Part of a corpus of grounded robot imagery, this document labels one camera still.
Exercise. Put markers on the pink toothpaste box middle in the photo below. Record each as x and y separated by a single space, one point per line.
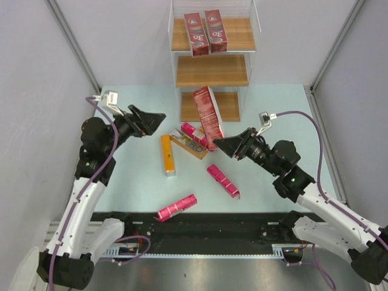
221 178

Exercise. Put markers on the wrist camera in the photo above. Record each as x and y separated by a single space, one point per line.
266 121
109 102

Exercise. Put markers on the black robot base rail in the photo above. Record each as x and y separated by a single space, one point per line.
241 233

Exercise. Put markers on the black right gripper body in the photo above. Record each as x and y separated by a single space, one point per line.
247 149

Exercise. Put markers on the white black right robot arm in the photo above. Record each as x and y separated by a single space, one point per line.
357 240

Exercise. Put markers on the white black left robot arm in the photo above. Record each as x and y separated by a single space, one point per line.
70 258

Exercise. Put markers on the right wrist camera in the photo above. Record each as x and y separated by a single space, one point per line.
266 121

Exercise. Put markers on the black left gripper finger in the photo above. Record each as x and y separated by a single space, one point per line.
148 117
151 124

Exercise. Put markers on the white slotted cable duct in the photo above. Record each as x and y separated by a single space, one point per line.
278 252

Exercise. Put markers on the gold silver toothpaste box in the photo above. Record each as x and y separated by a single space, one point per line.
188 144

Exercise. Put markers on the pink toothpaste box lower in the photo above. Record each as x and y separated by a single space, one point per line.
176 208

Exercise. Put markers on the clear acrylic wooden shelf unit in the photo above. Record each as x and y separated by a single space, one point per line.
226 73

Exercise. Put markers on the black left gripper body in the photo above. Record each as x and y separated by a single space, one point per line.
136 127

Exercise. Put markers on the dark red toothpaste box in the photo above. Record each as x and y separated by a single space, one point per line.
209 115

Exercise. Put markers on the pink toothpaste box upper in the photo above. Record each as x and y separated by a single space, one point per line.
195 134

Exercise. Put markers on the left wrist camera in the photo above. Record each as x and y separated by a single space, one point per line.
109 102

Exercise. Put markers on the orange toothpaste box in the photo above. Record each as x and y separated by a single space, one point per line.
167 154

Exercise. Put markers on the red silver 3D toothpaste box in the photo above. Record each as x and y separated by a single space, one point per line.
216 32

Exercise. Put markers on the pink toothpaste box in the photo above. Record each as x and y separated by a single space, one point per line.
176 208
221 178
195 134

